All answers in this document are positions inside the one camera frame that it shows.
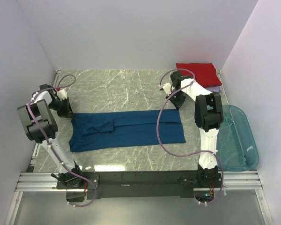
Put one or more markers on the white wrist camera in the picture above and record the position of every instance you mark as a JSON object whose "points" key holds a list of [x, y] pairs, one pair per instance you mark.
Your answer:
{"points": [[167, 88], [61, 94]]}

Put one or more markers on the red folded t shirt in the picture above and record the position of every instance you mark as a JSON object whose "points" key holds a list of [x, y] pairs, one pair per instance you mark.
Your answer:
{"points": [[205, 73]]}

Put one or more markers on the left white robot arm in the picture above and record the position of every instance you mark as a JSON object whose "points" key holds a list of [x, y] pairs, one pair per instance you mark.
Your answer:
{"points": [[40, 126]]}

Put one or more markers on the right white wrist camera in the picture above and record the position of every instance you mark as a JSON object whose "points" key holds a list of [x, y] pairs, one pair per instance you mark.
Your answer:
{"points": [[167, 88]]}

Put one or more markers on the blue t shirt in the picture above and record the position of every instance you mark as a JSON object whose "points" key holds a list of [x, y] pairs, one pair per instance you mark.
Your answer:
{"points": [[95, 131]]}

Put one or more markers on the lavender folded t shirt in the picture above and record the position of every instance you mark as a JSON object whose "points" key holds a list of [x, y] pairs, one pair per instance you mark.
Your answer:
{"points": [[216, 89]]}

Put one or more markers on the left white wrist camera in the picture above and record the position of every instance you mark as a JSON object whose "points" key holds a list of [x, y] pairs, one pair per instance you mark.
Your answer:
{"points": [[61, 94]]}

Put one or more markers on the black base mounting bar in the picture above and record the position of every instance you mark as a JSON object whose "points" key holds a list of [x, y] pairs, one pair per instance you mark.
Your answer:
{"points": [[149, 183]]}

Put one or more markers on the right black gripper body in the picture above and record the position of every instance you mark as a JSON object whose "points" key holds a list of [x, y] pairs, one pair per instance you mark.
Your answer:
{"points": [[178, 99]]}

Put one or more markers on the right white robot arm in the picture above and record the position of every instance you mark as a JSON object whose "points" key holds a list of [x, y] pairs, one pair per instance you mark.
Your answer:
{"points": [[208, 117]]}

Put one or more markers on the teal plastic bin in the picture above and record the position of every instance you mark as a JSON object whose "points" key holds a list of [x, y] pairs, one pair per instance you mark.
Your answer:
{"points": [[236, 146]]}

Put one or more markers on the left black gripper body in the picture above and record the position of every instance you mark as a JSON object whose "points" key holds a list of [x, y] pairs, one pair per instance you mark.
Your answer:
{"points": [[60, 106]]}

